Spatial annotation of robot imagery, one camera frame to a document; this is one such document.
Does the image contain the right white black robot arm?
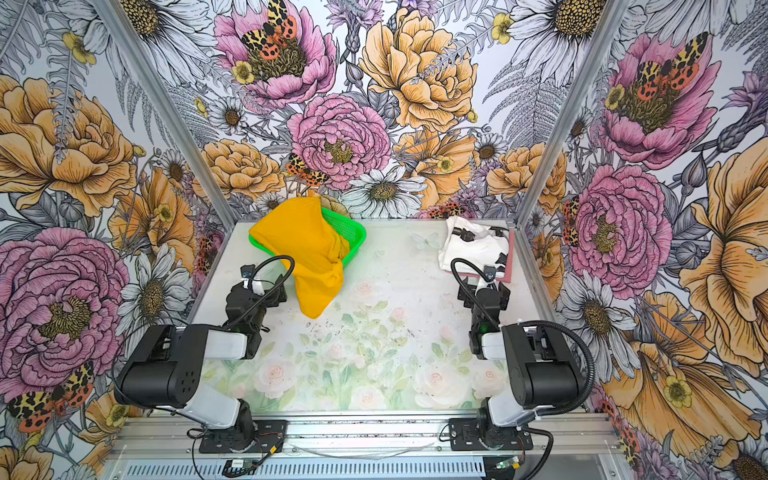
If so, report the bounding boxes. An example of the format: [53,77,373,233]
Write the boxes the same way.
[449,258,597,450]

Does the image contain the white vented cable duct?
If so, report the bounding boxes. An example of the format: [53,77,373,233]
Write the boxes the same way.
[111,456,486,479]

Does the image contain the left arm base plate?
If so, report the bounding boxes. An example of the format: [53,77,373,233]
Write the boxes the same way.
[199,420,288,454]

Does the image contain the right aluminium corner post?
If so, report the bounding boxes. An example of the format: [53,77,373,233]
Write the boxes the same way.
[515,0,631,231]

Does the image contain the left aluminium corner post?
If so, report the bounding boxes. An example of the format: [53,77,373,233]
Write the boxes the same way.
[94,1,238,230]

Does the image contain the aluminium corner post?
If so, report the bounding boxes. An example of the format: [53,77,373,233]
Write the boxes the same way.
[515,0,631,231]
[94,1,238,230]

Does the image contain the white black folded t-shirt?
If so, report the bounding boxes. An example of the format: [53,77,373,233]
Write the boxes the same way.
[438,216,512,279]

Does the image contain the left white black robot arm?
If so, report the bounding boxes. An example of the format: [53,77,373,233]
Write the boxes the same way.
[114,255,295,453]

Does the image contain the green plastic basket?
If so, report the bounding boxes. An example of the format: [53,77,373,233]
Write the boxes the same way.
[248,198,367,269]

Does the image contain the yellow t-shirt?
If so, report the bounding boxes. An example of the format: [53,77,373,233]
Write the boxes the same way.
[249,198,350,319]

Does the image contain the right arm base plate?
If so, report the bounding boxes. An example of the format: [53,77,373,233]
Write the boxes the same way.
[448,418,533,452]

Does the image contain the aluminium front rail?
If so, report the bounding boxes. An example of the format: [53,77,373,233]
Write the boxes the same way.
[108,411,620,461]

